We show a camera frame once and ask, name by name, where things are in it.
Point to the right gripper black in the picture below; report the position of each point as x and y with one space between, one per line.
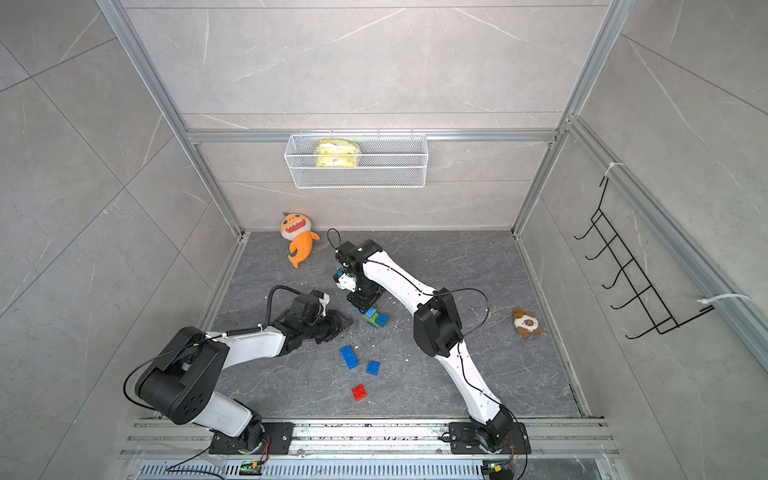
364 305

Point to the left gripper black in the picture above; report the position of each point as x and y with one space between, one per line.
336 322

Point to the lime green 2x4 lego brick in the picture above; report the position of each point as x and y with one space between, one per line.
373 321

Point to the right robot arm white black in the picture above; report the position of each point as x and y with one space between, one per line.
367 272

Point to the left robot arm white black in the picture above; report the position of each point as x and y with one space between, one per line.
180 382

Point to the dark blue 2x4 lego brick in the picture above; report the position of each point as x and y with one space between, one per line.
349 356

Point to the blue 2x2 lego brick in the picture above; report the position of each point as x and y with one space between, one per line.
373 368

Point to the red 2x2 lego brick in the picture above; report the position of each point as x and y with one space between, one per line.
359 392

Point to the orange shark plush toy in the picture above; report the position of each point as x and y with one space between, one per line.
297 229

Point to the brown white plush toy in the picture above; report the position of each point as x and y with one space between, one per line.
526 323

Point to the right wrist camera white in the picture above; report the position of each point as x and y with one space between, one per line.
345 281

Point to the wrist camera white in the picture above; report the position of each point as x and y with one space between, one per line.
345 281
324 300

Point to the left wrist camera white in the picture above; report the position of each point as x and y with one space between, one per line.
324 300

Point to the white wire mesh basket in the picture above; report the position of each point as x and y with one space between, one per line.
386 161

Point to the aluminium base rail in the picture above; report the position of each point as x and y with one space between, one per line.
580 438

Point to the black wire hook rack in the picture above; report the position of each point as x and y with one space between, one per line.
630 272

